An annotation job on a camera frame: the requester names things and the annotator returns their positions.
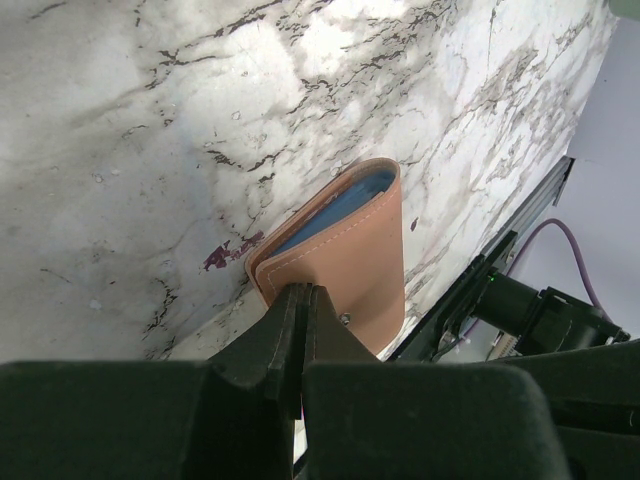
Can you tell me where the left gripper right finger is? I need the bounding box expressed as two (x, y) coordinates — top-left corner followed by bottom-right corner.
(302, 284), (570, 479)

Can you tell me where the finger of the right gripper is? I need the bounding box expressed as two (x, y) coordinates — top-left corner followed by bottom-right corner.
(500, 340), (639, 479)

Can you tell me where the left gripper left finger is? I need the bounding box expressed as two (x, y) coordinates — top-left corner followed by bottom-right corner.
(1, 284), (306, 479)

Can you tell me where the tan leather card holder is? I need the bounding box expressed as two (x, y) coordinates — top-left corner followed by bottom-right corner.
(245, 158), (405, 354)

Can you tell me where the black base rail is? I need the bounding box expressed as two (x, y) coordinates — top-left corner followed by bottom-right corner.
(387, 230), (518, 362)

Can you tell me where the aluminium frame rail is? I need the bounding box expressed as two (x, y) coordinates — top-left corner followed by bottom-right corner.
(480, 155), (575, 258)

